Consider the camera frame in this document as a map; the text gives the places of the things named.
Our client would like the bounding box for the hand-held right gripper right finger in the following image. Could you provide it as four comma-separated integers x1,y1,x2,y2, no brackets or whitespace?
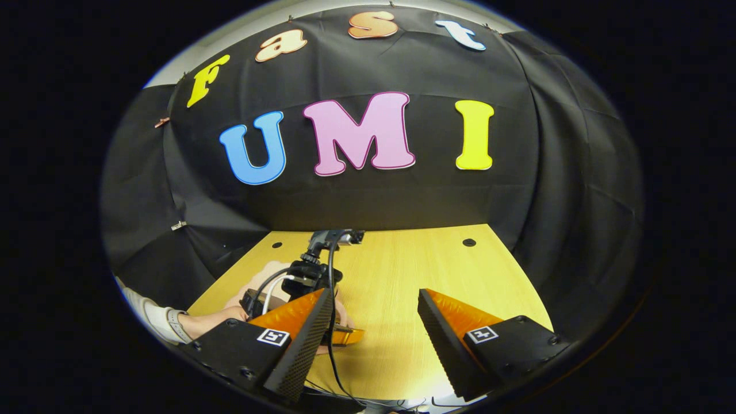
417,288,571,403

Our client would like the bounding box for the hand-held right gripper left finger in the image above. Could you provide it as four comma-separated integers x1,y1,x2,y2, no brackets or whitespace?
179,287,336,403

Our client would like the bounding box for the black backdrop cloth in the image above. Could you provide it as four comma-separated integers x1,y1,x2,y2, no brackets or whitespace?
101,5,646,347

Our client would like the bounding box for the white wristwatch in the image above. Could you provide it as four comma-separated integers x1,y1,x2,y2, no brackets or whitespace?
166,306,194,344

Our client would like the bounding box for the black cable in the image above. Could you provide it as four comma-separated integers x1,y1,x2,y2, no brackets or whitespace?
325,230,369,410

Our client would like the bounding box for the white cable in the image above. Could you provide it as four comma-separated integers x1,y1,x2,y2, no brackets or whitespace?
261,274,296,316

